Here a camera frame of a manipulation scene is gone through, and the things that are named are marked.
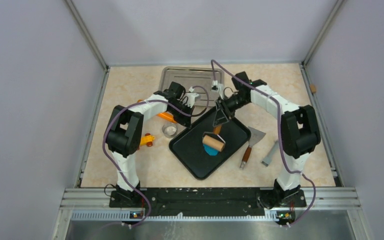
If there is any round metal cookie cutter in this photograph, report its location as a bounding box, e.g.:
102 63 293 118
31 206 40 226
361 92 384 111
161 122 178 139

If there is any metal scraper wooden handle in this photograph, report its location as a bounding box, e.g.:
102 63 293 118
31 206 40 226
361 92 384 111
239 126 266 170

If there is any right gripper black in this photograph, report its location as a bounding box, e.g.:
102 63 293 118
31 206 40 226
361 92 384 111
213 94 250 127

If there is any wooden rolling pin roller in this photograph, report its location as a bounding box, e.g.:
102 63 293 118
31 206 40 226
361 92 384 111
202 125 226 152

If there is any yellow toy car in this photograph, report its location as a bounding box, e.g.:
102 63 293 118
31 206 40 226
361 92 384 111
139 133 155 147

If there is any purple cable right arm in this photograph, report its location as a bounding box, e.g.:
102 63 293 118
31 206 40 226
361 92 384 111
210 59 317 228

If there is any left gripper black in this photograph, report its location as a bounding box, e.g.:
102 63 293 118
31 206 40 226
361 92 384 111
168 101 195 129

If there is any silver metal tray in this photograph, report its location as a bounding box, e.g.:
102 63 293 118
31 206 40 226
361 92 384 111
158 66 219 108

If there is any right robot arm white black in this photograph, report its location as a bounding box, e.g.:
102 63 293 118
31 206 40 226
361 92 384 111
211 71 321 206

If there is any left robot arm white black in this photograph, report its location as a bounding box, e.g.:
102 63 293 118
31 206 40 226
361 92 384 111
102 82 200 207

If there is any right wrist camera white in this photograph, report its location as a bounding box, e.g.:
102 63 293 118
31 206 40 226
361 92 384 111
210 80 225 99

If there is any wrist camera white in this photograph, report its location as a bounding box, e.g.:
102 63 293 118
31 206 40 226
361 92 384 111
185 86 201 108
210 80 225 99

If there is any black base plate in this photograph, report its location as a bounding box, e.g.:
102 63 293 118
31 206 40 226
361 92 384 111
109 187 307 217

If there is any black baking tray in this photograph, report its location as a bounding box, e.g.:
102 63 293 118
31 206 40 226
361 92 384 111
168 107 251 180

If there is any small wooden cork piece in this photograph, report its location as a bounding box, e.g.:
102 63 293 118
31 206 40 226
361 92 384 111
309 84 317 94

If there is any blue dough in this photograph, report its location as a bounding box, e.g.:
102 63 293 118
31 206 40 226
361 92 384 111
203 144 219 156

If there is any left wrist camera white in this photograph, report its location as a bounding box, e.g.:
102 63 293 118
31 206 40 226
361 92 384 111
185 86 201 108

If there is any grey dumbbell-shaped tool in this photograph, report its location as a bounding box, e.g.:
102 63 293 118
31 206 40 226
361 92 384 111
261 140 279 167

